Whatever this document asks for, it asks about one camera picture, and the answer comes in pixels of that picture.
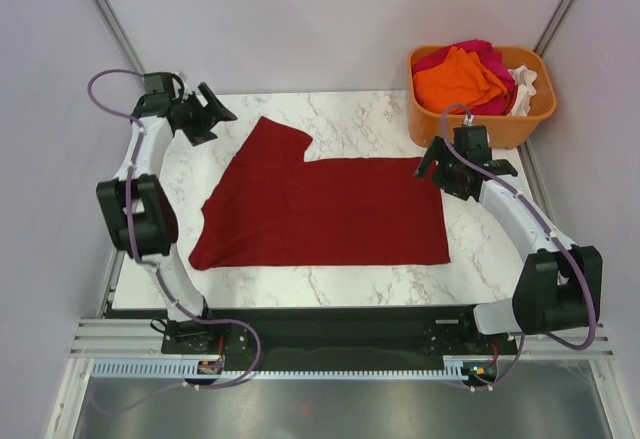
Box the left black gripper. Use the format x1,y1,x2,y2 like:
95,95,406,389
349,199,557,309
176,85,236,148

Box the dark red t shirt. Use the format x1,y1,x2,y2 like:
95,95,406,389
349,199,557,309
189,117,450,271

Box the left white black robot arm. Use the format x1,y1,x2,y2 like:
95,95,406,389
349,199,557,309
96,72,237,352

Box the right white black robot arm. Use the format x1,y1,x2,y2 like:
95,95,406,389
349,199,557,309
414,126,603,353

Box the orange t shirt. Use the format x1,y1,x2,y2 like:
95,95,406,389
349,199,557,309
412,47,509,117

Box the orange plastic basket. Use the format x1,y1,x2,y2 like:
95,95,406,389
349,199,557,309
406,46,557,149

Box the magenta pink t shirt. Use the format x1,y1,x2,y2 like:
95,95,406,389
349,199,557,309
411,39,518,118

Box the white t shirt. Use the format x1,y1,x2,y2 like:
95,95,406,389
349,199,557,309
508,65,538,117

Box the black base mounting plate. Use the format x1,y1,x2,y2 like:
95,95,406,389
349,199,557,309
162,306,517,371

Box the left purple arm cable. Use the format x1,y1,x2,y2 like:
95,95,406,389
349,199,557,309
86,68,211,325

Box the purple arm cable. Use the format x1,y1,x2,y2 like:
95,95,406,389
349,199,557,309
438,103,601,350
86,68,211,325

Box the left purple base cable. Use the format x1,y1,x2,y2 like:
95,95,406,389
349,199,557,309
89,321,265,415

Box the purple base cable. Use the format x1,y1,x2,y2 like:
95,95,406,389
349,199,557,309
89,321,265,415
449,331,526,394

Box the left aluminium frame post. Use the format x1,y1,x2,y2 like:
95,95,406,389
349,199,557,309
68,0,164,110

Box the aluminium frame post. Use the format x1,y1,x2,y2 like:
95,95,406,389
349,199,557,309
68,0,164,110
534,0,578,57

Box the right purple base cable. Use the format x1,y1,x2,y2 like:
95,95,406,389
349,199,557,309
449,331,526,394

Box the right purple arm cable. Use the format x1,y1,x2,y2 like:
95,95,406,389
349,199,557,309
438,103,601,350

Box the right aluminium frame post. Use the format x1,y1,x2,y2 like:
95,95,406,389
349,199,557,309
534,0,578,57

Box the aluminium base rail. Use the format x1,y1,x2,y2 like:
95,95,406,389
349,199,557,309
69,98,615,439

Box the white slotted cable duct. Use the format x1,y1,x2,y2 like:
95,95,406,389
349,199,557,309
91,357,496,381

